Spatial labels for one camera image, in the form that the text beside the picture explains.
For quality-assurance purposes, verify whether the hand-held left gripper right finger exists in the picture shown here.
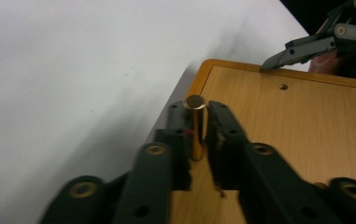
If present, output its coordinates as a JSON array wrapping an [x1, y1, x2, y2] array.
[[205, 100, 252, 199]]

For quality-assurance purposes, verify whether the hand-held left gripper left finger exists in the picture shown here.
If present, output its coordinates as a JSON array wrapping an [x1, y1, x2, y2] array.
[[154, 100, 196, 192]]

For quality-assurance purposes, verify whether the wooden board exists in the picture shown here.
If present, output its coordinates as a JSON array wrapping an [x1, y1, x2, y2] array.
[[169, 58, 356, 224]]

